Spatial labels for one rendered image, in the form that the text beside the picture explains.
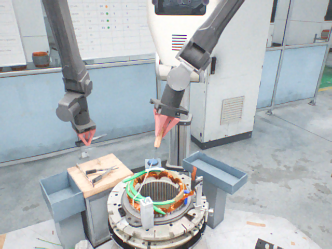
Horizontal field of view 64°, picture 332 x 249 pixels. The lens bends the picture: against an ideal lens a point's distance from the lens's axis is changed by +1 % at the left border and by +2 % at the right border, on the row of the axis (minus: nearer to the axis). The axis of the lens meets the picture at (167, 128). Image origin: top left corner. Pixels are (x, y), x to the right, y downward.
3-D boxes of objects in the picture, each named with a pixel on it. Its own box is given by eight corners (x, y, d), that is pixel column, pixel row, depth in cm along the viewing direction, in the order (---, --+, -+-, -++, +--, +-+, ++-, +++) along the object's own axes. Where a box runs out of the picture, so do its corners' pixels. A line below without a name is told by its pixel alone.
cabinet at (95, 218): (94, 249, 106) (85, 198, 94) (78, 221, 119) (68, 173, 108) (136, 226, 116) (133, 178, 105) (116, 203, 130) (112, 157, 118)
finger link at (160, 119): (175, 143, 76) (185, 112, 74) (153, 139, 73) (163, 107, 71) (167, 134, 82) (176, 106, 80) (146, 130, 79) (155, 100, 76)
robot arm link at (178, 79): (211, 59, 73) (186, 40, 72) (217, 58, 62) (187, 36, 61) (186, 94, 76) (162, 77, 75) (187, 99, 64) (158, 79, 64)
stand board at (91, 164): (84, 198, 94) (83, 193, 93) (67, 173, 108) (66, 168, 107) (134, 178, 105) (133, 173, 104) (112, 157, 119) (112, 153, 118)
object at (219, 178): (239, 227, 116) (248, 173, 104) (225, 241, 109) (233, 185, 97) (195, 199, 132) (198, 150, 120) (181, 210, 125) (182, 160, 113)
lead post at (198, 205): (202, 208, 82) (204, 177, 77) (194, 209, 81) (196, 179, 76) (199, 204, 84) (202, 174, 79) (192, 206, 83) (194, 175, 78)
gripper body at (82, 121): (79, 134, 94) (75, 115, 90) (70, 123, 101) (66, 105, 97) (97, 128, 97) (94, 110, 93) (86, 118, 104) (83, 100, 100)
